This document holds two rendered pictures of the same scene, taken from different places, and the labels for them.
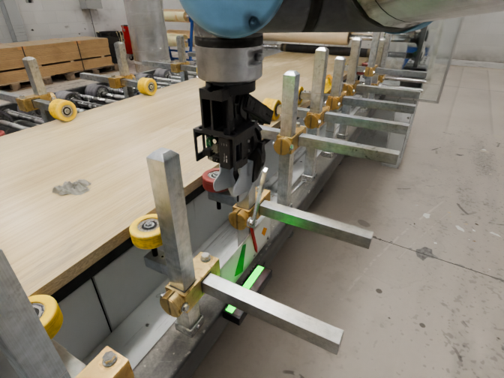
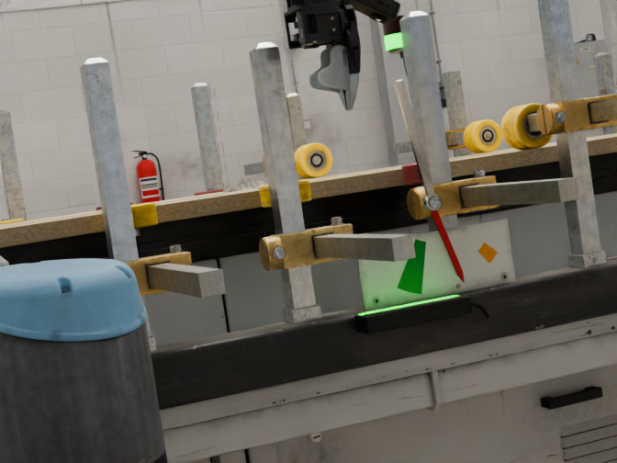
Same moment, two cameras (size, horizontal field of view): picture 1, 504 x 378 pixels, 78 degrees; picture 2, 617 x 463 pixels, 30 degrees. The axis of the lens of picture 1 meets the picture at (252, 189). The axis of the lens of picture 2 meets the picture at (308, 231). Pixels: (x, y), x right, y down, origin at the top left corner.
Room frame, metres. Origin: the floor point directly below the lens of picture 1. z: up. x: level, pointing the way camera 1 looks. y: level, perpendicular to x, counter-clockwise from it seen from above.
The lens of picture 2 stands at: (-0.82, -1.01, 0.92)
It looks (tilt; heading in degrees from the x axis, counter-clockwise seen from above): 3 degrees down; 41
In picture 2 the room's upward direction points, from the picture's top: 8 degrees counter-clockwise
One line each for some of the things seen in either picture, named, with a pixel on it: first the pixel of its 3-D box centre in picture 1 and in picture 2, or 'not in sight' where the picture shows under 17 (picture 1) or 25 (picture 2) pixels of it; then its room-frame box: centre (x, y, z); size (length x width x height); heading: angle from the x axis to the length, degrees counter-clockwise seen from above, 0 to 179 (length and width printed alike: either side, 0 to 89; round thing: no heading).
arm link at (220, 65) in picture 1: (231, 63); not in sight; (0.46, 0.03, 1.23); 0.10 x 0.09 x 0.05; 61
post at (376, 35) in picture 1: (369, 74); not in sight; (1.97, -0.70, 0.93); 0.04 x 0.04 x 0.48; 61
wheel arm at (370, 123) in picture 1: (332, 116); not in sight; (1.10, -0.29, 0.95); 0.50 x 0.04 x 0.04; 61
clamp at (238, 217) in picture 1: (249, 207); (451, 197); (0.67, 0.01, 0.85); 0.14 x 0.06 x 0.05; 151
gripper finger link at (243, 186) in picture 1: (241, 185); (337, 77); (0.45, 0.02, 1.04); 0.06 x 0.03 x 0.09; 151
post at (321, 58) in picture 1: (314, 120); not in sight; (1.09, -0.23, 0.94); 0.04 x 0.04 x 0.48; 61
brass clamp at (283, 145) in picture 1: (290, 139); (579, 115); (0.89, -0.12, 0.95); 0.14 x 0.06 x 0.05; 151
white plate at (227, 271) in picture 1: (248, 250); (437, 264); (0.61, 0.01, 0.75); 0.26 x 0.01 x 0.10; 151
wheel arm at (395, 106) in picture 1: (349, 100); not in sight; (1.32, -0.41, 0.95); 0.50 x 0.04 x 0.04; 61
